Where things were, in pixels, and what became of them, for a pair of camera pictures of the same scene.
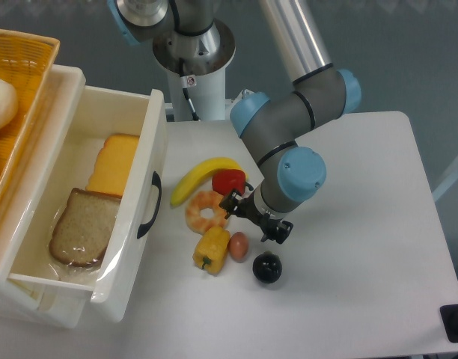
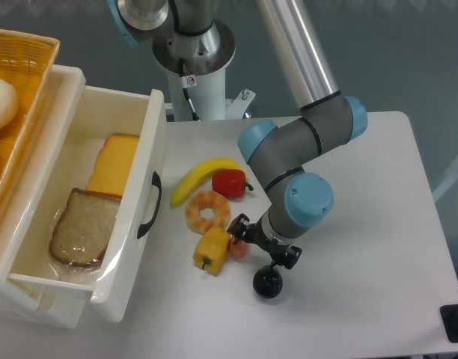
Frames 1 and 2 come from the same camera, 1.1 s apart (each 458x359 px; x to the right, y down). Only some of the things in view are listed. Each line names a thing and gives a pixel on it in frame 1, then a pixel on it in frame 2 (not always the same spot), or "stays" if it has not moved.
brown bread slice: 83,232 stays
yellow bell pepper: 211,251 stays
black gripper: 234,203 to 254,232
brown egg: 238,247 stays
